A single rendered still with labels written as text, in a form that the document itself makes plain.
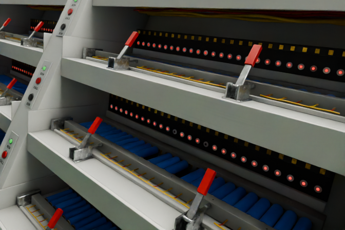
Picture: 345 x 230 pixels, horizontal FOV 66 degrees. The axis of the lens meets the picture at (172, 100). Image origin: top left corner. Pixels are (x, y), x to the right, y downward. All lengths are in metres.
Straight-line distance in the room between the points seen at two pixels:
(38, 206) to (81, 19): 0.45
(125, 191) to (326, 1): 0.39
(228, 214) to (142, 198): 0.13
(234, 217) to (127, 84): 0.28
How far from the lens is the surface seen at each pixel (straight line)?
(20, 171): 0.73
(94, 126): 0.54
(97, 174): 0.50
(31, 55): 0.84
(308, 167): 0.47
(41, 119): 0.70
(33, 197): 0.74
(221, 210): 0.41
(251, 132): 0.35
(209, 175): 0.38
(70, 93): 0.71
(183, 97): 0.40
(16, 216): 0.73
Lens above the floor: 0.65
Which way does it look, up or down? 6 degrees up
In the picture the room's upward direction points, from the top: 22 degrees clockwise
